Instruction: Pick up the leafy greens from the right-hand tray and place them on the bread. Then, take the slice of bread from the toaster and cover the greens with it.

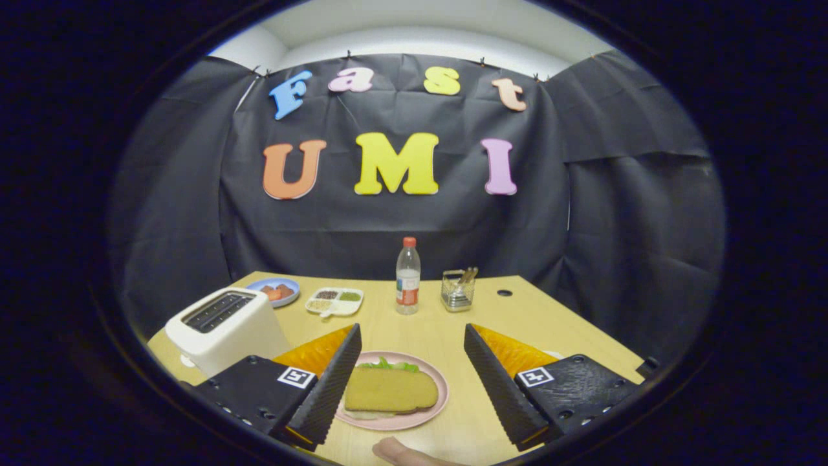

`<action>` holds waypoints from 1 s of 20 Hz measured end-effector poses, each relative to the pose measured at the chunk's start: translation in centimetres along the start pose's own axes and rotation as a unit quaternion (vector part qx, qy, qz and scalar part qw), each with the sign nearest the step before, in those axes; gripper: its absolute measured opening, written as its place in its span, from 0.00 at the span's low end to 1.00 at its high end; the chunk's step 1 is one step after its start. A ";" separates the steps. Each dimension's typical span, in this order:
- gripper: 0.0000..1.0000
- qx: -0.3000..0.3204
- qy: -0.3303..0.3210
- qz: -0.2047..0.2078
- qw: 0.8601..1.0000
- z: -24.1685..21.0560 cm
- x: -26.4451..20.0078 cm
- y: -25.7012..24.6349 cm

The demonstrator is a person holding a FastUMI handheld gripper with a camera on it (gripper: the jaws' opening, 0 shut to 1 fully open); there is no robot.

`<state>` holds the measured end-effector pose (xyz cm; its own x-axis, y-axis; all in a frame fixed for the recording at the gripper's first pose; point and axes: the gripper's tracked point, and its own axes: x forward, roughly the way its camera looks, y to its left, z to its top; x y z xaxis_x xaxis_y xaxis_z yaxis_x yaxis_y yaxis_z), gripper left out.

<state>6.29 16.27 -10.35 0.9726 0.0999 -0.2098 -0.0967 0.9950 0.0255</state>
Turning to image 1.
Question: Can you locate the blue plate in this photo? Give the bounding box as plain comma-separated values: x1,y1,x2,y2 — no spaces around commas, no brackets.
246,278,301,308

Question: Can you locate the black backdrop cloth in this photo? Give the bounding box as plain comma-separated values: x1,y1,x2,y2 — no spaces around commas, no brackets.
110,50,725,370

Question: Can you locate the pink round plate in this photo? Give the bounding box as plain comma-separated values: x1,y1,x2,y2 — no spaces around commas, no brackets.
335,351,449,431

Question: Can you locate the brown bread slice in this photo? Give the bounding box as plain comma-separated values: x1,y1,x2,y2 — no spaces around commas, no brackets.
344,367,439,414

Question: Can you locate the white toaster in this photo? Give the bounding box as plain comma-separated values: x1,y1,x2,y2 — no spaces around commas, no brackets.
165,287,292,378

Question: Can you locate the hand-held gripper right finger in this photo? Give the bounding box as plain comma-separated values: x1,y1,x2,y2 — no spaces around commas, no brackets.
463,324,641,452

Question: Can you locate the metal wire utensil holder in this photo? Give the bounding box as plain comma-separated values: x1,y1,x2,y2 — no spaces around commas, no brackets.
441,269,475,313

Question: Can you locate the green lettuce leaf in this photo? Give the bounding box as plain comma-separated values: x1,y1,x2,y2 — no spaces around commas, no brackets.
358,356,420,373

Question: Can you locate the clear plastic water bottle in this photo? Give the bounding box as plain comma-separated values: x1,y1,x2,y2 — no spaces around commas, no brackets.
396,237,421,315

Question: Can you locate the white divided condiment tray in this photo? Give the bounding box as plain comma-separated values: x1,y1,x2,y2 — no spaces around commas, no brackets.
305,287,364,319

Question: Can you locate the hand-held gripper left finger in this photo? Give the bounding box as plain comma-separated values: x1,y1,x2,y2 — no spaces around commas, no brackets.
188,324,363,452

